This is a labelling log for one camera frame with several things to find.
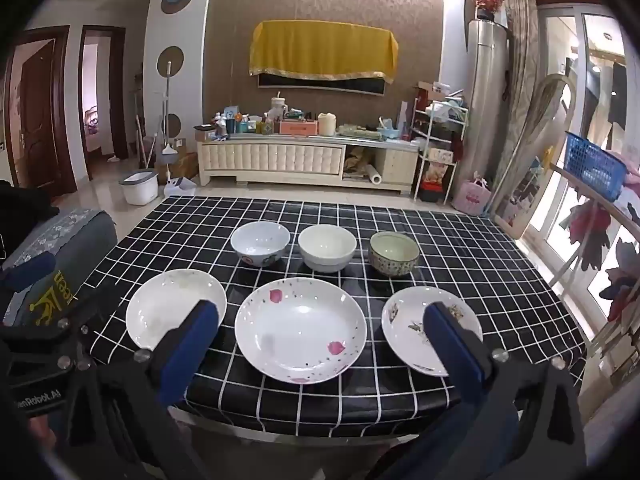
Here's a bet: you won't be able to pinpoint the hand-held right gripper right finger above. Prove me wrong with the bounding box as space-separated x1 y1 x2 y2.
422 301 587 480

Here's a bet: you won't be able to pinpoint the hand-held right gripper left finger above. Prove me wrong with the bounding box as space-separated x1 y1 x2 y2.
59 299 226 480

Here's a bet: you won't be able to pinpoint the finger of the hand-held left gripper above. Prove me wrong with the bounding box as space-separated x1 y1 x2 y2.
0 282 123 361
0 251 57 295

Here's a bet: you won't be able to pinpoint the white plate bird print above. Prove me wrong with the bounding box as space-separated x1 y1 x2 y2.
381 286 484 377

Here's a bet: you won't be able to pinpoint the plain white plate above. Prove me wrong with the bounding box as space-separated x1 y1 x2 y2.
125 268 227 352

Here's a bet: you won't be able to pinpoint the white plate pink petals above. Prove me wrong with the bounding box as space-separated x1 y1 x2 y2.
234 277 368 386

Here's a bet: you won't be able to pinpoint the white bowl floral outside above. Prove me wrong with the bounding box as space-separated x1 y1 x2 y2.
230 221 292 268

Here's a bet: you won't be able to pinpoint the grey floral cloth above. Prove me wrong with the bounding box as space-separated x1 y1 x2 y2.
12 208 103 267

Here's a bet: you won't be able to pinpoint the grey seat yellow logo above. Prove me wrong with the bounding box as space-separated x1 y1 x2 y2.
0 207 119 331

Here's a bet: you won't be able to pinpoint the black white checked tablecloth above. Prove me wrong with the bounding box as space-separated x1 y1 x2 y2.
75 195 588 443

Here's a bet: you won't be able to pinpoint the speckled flower pattern bowl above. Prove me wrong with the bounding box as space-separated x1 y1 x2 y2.
368 231 421 278

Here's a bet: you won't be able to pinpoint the white grey bucket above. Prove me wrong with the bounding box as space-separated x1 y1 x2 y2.
118 170 160 206

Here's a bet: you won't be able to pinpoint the pink bag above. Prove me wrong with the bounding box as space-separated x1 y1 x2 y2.
451 177 493 216

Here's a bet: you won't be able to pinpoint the plain white bowl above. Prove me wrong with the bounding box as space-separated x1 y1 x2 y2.
298 224 358 274

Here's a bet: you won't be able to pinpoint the brown wooden door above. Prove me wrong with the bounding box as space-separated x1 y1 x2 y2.
5 40 63 196

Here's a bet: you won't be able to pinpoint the cardboard box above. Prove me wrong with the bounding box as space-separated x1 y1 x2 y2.
155 152 199 186

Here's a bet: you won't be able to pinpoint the clothes drying rack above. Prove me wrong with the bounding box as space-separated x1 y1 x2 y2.
547 160 640 361

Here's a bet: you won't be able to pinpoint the white pole stand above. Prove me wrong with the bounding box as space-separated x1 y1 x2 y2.
160 61 182 181

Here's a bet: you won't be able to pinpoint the cream TV cabinet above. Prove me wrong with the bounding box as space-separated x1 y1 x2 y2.
196 132 421 196

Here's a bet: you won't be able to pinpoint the folded ironing board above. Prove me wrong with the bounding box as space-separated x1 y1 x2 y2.
487 72 576 241

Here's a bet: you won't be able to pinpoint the orange box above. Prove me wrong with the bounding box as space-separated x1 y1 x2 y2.
280 120 319 136

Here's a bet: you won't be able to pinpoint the blue plastic basket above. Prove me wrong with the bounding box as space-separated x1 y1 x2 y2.
563 131 632 203

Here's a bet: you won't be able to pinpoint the white tower air conditioner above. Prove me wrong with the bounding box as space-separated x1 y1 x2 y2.
467 17 511 206

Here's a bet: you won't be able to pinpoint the beige patterned curtain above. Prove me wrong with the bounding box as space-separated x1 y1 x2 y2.
500 0 542 196

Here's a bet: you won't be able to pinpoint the black television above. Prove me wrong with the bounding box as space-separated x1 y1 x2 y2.
257 72 388 97

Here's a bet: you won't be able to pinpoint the yellow cloth cover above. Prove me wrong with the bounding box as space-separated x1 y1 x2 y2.
249 20 399 84

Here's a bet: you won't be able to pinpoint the red artificial flowers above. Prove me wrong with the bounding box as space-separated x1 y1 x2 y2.
470 0 503 21

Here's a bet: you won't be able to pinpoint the white wire rack shelf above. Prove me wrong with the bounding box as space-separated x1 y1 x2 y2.
412 100 468 203

